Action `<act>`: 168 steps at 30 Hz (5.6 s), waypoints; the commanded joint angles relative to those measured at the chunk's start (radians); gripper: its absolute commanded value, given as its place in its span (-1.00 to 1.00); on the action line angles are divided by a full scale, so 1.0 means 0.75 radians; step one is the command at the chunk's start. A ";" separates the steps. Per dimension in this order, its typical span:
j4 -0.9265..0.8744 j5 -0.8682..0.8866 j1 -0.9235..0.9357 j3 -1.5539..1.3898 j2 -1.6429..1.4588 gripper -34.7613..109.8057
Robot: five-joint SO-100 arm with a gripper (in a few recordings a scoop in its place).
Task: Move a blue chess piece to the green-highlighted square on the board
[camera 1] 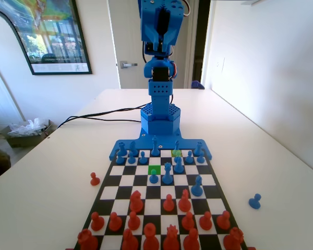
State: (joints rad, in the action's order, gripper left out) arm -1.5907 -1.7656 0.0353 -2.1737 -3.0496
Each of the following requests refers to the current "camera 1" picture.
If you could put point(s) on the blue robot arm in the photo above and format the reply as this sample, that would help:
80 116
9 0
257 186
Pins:
160 91

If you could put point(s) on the blue chess knight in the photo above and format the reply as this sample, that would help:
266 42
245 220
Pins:
133 148
178 168

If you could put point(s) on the blue chess rook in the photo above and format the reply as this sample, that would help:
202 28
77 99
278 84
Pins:
198 149
122 149

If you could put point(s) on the blue chess queen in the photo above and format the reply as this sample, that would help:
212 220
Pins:
167 177

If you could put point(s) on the red chess pawn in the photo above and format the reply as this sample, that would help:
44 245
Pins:
205 222
168 204
94 180
223 221
115 223
97 223
187 222
133 222

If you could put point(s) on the red chess queen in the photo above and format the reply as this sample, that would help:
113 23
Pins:
171 240

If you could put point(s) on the red chess bishop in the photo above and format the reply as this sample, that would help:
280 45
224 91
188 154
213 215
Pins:
191 242
130 242

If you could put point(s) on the red chess rook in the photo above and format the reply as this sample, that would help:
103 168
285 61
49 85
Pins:
87 240
233 239

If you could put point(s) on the white door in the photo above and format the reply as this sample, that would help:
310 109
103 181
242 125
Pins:
127 31

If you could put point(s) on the small dark blue object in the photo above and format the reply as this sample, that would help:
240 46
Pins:
197 84

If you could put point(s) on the black white chessboard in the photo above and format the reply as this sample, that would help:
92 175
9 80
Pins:
130 182

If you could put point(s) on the crumpled clear plastic bag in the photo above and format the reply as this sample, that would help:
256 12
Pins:
26 127

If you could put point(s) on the cardboard box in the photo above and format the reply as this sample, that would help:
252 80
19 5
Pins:
23 142

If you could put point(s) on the framed wall poster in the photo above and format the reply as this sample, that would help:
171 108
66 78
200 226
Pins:
54 34

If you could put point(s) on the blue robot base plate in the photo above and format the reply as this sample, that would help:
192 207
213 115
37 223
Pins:
146 142

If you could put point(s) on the red base plate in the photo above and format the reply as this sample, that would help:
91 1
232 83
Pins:
251 248

